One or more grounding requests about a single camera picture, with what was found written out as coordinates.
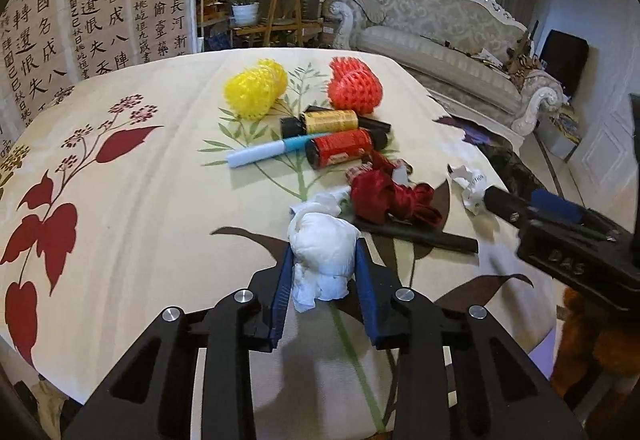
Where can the red label bottle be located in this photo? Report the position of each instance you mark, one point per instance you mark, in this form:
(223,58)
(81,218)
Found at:
(342,147)

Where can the leopard print cloth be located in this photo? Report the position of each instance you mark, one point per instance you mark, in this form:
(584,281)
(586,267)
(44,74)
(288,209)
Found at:
(522,67)

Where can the blue and white tube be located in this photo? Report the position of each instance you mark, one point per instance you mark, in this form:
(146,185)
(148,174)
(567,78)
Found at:
(265,152)

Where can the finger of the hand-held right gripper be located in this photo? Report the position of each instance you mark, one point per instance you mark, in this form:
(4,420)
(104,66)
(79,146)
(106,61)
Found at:
(555,207)
(505,205)

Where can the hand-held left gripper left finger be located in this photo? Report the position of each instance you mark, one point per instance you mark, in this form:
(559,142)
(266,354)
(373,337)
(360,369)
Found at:
(282,290)

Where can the ornate white sofa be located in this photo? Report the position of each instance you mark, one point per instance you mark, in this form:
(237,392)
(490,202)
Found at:
(425,34)

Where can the calligraphy screen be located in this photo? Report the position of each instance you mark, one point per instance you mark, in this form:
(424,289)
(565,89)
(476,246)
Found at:
(90,4)

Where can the red foam fruit net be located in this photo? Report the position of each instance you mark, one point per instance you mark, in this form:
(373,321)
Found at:
(352,84)

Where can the blue yellow patterned box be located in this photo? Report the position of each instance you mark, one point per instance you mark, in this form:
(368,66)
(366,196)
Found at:
(562,132)

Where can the dark flat panel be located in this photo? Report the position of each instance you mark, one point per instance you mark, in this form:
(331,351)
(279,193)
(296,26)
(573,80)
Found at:
(565,62)

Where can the yellow foam fruit net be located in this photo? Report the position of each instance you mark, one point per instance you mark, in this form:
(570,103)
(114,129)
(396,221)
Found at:
(252,87)

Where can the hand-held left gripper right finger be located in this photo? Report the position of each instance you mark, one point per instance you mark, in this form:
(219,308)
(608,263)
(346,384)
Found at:
(364,290)

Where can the red ribbon bundle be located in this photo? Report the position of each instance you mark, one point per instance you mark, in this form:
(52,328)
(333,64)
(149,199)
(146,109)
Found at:
(380,195)

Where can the white tissue wad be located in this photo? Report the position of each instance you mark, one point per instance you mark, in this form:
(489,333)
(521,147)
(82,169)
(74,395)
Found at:
(322,240)

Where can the small black bottle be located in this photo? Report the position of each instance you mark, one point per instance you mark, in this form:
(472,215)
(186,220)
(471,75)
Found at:
(375,123)

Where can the floral tablecloth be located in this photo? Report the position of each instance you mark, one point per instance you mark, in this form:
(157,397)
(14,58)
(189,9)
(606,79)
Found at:
(150,230)

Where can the black stick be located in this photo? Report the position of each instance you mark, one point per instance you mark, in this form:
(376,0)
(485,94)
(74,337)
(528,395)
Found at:
(430,240)

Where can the wooden plant stand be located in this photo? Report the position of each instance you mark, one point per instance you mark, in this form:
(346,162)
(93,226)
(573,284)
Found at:
(285,9)

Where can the white paper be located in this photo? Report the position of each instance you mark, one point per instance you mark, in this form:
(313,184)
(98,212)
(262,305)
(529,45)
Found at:
(467,185)

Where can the brown plush toy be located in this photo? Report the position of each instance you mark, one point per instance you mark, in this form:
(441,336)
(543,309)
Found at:
(600,350)

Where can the gold label bottle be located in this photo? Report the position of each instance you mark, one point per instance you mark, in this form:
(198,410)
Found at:
(330,122)

